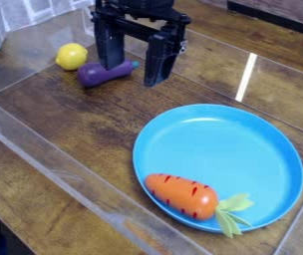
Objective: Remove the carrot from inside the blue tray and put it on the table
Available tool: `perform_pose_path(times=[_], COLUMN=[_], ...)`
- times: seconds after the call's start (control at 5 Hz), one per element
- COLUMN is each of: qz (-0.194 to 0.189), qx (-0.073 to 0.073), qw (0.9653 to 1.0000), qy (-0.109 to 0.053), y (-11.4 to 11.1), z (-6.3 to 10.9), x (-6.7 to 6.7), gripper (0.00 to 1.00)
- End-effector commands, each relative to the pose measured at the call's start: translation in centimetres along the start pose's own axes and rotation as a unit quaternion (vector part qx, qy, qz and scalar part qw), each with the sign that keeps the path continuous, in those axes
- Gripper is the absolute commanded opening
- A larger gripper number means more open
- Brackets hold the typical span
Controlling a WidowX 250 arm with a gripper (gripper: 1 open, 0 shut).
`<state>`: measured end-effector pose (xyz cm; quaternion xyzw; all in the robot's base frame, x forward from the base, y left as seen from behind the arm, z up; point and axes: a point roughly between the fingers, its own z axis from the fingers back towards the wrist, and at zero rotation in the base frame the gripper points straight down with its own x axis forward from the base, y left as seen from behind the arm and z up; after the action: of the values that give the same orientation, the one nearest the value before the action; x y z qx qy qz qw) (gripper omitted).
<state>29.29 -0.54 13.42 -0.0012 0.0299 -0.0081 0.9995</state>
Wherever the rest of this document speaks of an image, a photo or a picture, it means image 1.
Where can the purple toy eggplant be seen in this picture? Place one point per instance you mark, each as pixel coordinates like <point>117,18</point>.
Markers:
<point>92,74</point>

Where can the clear acrylic barrier panel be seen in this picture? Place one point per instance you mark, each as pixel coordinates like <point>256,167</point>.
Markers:
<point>136,223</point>

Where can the yellow toy lemon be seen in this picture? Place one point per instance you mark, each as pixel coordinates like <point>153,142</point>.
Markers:
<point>72,56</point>

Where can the white checkered curtain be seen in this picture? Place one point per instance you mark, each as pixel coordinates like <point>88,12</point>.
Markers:
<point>23,13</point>

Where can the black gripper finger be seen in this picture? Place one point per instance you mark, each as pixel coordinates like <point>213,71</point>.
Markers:
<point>109,41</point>
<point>165,44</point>

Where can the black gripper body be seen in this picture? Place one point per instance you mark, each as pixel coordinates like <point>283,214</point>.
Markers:
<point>149,9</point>

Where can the blue plastic tray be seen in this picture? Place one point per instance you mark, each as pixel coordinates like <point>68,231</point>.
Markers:
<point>232,151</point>

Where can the orange toy carrot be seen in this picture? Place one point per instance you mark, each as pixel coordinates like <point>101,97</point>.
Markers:
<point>195,200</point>

